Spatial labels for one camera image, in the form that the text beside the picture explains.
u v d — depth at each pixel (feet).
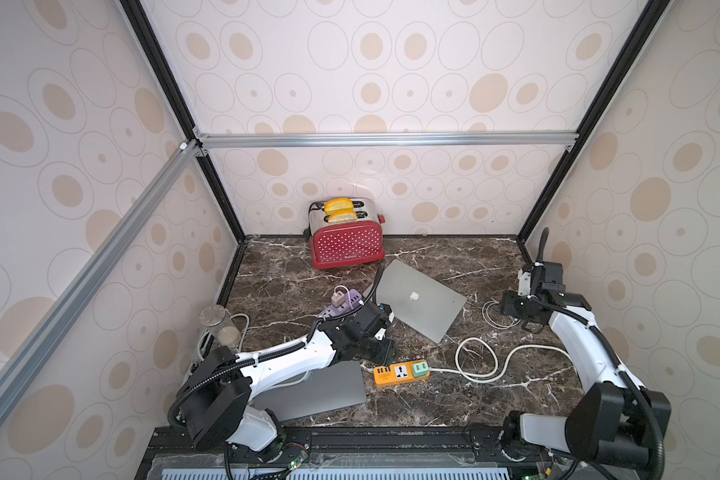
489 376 2.79
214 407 1.37
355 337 2.08
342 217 3.21
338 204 3.35
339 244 3.35
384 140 4.43
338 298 3.06
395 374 2.73
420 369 2.61
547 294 1.96
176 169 2.61
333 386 2.79
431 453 2.39
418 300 3.29
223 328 3.01
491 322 3.16
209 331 2.96
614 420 1.36
